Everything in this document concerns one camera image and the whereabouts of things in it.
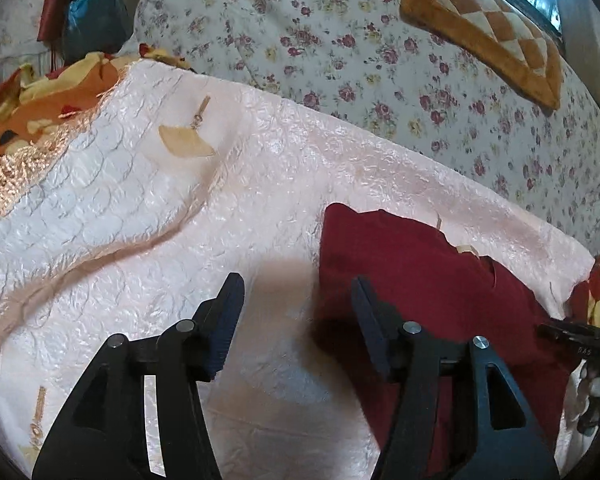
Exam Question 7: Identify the floral quilted bed cover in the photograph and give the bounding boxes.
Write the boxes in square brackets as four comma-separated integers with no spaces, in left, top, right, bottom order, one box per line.
[133,0,600,254]

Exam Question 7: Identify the blue plastic bag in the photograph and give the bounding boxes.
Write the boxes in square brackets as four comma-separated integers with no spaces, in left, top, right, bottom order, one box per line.
[61,0,132,63]

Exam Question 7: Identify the dark red sweater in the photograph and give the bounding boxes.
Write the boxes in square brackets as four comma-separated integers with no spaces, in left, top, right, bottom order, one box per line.
[313,204,577,454]

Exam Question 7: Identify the pink embossed satin bedspread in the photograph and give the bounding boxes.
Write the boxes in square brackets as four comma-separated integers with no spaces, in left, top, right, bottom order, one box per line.
[0,61,593,479]

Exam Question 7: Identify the orange yellow patterned blanket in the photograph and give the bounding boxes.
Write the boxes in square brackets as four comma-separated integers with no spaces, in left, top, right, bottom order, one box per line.
[0,44,190,157]

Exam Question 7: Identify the orange checkered cushion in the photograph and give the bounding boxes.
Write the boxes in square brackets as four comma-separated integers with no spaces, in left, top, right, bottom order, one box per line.
[400,0,562,110]

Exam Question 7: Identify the person's right hand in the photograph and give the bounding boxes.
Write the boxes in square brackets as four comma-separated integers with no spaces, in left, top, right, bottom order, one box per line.
[578,362,600,436]

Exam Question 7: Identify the red cloth on furniture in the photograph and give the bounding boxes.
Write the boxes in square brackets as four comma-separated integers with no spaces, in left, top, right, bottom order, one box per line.
[38,0,70,42]

